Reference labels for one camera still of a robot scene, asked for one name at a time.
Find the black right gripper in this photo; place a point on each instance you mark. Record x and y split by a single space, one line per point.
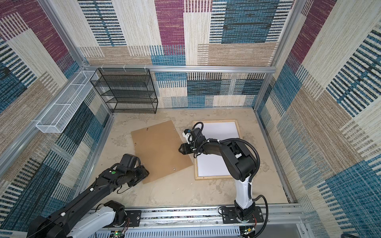
185 148

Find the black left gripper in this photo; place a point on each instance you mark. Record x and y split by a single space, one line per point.
144 173

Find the brown cardboard backing board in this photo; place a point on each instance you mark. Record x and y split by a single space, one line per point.
157 147

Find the light wooden picture frame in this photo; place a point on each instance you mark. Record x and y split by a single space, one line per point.
219 152

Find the autumn forest photo print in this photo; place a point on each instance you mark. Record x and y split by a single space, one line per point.
213 166

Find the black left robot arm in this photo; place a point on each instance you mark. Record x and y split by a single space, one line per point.
73 220

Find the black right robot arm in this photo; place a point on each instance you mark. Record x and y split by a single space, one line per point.
240 157

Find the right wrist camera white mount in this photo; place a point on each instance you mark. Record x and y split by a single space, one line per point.
186 134

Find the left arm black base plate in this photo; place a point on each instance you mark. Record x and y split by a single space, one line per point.
131 218

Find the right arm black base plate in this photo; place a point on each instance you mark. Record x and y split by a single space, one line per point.
229 215

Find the black wire mesh shelf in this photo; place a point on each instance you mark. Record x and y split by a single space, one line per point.
128 90

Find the white wire mesh basket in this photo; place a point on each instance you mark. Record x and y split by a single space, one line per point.
57 117

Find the aluminium mounting rail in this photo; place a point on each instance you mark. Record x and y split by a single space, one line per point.
281 221

